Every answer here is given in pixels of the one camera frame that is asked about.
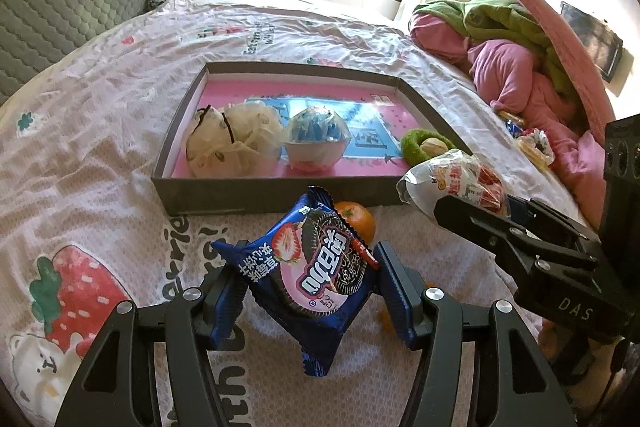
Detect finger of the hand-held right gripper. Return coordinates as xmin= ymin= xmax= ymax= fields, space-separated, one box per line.
xmin=507 ymin=196 xmax=601 ymax=253
xmin=434 ymin=196 xmax=598 ymax=279

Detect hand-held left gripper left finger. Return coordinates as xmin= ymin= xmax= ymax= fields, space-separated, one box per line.
xmin=55 ymin=252 xmax=251 ymax=427

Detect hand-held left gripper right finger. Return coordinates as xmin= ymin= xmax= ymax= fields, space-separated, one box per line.
xmin=374 ymin=241 xmax=576 ymax=427

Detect red snack bag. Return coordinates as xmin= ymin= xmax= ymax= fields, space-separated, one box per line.
xmin=396 ymin=148 xmax=513 ymax=220

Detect blue cookie packet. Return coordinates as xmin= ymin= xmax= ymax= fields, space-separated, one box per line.
xmin=212 ymin=187 xmax=381 ymax=378

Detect walnut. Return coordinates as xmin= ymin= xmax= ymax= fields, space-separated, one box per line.
xmin=419 ymin=138 xmax=448 ymax=160

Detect grey cardboard box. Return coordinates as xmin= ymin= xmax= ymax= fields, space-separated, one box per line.
xmin=151 ymin=61 xmax=473 ymax=216

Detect blue and white plastic cup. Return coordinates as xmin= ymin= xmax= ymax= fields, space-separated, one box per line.
xmin=282 ymin=105 xmax=349 ymax=171

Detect person's right hand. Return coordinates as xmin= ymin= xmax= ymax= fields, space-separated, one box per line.
xmin=537 ymin=321 xmax=621 ymax=385

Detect small snack packets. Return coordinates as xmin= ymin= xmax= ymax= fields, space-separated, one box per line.
xmin=517 ymin=128 xmax=556 ymax=165

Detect pink blanket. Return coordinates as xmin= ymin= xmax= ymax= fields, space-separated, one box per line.
xmin=409 ymin=12 xmax=608 ymax=228

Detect long pink cushion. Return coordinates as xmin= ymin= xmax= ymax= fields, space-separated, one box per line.
xmin=481 ymin=0 xmax=618 ymax=128

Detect cream mesh bath sponge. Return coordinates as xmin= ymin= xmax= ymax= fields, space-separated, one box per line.
xmin=225 ymin=101 xmax=285 ymax=158

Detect green blanket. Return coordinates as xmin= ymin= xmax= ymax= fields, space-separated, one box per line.
xmin=412 ymin=0 xmax=571 ymax=92

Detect printed pink bed sheet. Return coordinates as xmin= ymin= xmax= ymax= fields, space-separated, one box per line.
xmin=0 ymin=0 xmax=601 ymax=427

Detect dark patterned cloth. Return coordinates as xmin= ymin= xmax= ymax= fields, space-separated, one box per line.
xmin=145 ymin=0 xmax=198 ymax=12

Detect green fuzzy ring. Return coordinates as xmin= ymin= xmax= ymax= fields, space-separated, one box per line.
xmin=400 ymin=129 xmax=453 ymax=168

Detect cream drawstring pouch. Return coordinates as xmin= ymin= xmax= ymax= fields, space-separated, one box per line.
xmin=185 ymin=105 xmax=251 ymax=178

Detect black framed wall screen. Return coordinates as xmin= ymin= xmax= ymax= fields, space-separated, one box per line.
xmin=559 ymin=1 xmax=625 ymax=82

